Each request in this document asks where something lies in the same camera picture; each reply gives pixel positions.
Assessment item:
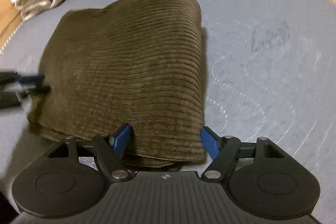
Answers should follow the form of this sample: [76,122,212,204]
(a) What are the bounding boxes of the olive corduroy pants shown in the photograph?
[28,0,206,168]

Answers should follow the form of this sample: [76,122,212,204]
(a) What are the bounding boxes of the wooden bed frame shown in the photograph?
[0,0,22,54]

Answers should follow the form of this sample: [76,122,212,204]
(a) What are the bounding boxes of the grey quilted mattress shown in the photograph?
[1,0,335,223]

